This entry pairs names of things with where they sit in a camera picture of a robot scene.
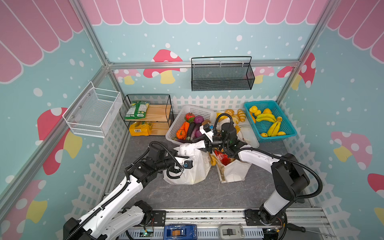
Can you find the grey switch box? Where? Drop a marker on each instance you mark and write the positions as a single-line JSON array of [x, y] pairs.
[[231, 232]]

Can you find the orange carrot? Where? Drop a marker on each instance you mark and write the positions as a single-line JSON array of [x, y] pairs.
[[185, 126]]

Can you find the teal plastic fruit basket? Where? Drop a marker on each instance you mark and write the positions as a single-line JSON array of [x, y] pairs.
[[263, 126]]

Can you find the black wire wooden shelf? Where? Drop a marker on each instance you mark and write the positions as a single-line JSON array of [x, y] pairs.
[[160, 111]]

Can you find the green snack bag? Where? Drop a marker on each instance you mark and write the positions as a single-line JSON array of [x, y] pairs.
[[137, 110]]

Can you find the large croissant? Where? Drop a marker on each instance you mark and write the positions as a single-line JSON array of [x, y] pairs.
[[236, 119]]

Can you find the white plastic vegetable basket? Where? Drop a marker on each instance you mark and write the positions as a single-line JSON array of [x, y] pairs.
[[208, 115]]

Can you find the purple eggplant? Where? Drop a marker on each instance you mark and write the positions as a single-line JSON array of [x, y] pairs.
[[194, 127]]

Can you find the black screwdriver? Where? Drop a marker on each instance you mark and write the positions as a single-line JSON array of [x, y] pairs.
[[296, 228]]

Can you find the white canvas tote bag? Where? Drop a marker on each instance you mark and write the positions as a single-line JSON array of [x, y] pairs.
[[234, 172]]

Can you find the orange pumpkin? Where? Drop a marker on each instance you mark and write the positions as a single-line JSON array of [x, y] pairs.
[[181, 134]]

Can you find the red tomato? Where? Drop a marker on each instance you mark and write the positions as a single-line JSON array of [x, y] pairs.
[[189, 117]]

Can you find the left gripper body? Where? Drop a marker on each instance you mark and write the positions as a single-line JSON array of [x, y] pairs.
[[169, 162]]

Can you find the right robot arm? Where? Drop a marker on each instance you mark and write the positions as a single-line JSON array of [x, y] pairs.
[[294, 182]]

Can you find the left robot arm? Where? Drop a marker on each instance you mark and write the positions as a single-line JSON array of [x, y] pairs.
[[108, 220]]

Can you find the yellow lemon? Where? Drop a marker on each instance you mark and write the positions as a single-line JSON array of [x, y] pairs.
[[254, 109]]

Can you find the yellow snack pack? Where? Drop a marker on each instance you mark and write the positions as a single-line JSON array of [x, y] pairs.
[[141, 128]]

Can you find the right croissant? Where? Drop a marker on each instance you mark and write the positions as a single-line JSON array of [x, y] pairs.
[[241, 114]]

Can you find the white plastic tray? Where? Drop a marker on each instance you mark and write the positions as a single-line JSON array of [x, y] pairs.
[[244, 132]]

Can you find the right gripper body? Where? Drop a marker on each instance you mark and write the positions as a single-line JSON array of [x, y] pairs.
[[212, 142]]

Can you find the black wire wall basket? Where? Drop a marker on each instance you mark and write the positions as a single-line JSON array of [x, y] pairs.
[[229, 73]]

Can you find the red chips bag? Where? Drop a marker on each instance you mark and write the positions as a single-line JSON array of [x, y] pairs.
[[223, 158]]

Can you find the yellow banana bunch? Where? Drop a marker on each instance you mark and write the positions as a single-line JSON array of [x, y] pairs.
[[274, 130], [266, 117]]

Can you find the white plastic grocery bag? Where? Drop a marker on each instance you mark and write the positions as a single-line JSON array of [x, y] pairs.
[[195, 162]]

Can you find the round bread roll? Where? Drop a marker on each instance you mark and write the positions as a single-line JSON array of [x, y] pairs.
[[230, 112]]

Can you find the purple onion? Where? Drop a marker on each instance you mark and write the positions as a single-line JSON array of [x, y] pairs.
[[199, 119]]

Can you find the white wire wall basket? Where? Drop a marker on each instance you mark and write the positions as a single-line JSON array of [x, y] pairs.
[[93, 112]]

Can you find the blue box device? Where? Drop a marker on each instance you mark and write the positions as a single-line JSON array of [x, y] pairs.
[[180, 232]]

